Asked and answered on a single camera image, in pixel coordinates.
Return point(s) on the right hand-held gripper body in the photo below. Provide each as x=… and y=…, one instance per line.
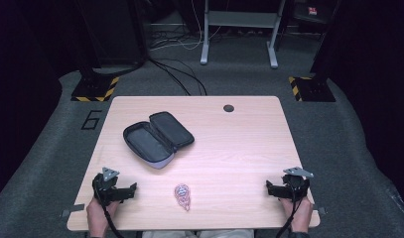
x=295, y=185

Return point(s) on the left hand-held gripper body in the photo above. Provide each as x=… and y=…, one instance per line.
x=105, y=190

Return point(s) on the person's left hand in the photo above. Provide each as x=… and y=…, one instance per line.
x=97, y=216

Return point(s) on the person's right hand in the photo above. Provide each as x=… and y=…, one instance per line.
x=302, y=214

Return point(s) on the small clear plastic packet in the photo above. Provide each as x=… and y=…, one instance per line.
x=182, y=195

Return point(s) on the black open zipper case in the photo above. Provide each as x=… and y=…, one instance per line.
x=156, y=139

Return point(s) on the black table grommet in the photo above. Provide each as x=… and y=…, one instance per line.
x=228, y=108

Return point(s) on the black stand with striped base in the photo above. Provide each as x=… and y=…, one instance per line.
x=95, y=87
x=313, y=89

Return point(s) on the black box with red label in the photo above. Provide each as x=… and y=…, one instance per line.
x=307, y=10

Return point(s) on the grey table edge bracket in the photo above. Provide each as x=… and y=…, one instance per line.
x=321, y=210
x=72, y=210

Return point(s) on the white metal desk frame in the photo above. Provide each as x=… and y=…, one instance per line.
x=241, y=19

